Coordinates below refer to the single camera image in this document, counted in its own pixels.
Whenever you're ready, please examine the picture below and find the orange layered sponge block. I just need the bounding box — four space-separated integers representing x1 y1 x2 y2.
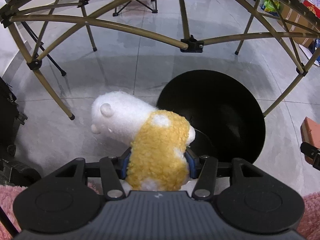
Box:
300 116 320 165

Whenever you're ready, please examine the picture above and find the white yellow plush toy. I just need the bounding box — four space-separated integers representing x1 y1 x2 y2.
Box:
91 91 196 191

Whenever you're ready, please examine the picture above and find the black round trash bin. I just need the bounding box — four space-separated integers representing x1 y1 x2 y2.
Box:
157 69 266 163

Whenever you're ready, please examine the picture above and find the black suitcase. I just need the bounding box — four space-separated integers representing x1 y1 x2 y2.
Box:
1 80 41 187

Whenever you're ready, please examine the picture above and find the pink fluffy sleeve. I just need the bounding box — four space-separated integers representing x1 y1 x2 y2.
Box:
0 185 26 232

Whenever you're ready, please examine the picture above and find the cardboard box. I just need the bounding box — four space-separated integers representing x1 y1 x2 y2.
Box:
277 3 318 48

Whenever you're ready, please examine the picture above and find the red gift bag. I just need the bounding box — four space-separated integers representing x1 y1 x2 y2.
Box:
303 0 320 18

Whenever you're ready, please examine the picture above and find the folding camping table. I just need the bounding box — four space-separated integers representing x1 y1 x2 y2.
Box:
0 0 320 120

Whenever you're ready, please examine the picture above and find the black camera tripod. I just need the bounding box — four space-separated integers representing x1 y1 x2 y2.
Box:
5 0 67 76

